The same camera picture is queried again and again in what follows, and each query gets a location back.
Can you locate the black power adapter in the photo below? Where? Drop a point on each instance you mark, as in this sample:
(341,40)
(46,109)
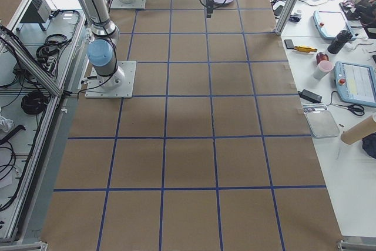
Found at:
(310,96)

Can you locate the lower teach pendant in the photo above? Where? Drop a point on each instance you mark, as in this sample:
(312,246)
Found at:
(355,83)

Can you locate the dark red cup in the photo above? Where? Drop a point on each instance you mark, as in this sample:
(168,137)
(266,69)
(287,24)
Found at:
(321,56)

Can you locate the yellow black tool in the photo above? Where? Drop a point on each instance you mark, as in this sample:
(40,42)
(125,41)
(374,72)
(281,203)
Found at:
(306,49)

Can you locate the diagonal aluminium frame beam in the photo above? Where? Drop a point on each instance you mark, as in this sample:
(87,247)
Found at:
(24,57)

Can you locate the grey control box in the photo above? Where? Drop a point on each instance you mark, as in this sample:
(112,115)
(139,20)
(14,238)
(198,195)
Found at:
(38,12)

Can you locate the black scissors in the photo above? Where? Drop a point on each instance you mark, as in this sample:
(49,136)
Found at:
(356,109)

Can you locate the black bottle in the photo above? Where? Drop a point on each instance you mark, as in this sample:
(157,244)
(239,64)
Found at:
(339,41)

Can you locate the small black phone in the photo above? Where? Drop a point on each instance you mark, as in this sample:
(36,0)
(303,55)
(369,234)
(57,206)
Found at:
(289,44)

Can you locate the silver metal tray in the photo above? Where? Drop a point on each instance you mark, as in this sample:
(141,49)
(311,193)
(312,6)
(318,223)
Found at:
(320,121)

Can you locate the cardboard tube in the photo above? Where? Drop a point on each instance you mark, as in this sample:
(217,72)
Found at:
(359,131)

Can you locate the white cup pink lid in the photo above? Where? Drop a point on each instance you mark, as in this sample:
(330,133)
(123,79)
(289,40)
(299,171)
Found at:
(323,69)

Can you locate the upper teach pendant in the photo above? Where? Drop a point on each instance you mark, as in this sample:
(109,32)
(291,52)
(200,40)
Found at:
(330,23)

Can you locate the teach pendant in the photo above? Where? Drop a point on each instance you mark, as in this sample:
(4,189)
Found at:
(330,23)
(355,83)

